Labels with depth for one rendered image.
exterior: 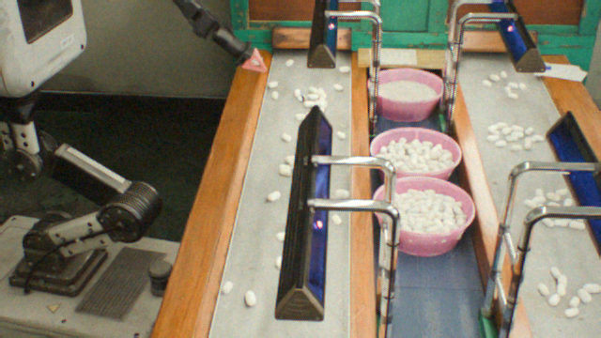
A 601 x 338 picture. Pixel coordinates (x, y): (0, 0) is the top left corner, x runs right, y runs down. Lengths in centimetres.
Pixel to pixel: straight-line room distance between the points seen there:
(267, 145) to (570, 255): 93
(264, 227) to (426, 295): 44
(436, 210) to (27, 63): 108
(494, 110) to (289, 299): 149
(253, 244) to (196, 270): 18
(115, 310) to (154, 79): 208
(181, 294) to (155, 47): 237
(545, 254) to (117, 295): 115
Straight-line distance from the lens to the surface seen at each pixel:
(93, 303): 212
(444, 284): 183
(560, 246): 192
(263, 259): 177
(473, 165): 213
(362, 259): 174
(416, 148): 223
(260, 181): 205
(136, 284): 216
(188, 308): 163
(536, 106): 256
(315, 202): 130
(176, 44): 384
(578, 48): 294
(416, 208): 195
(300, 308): 116
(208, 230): 184
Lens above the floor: 187
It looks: 33 degrees down
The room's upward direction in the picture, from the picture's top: 1 degrees counter-clockwise
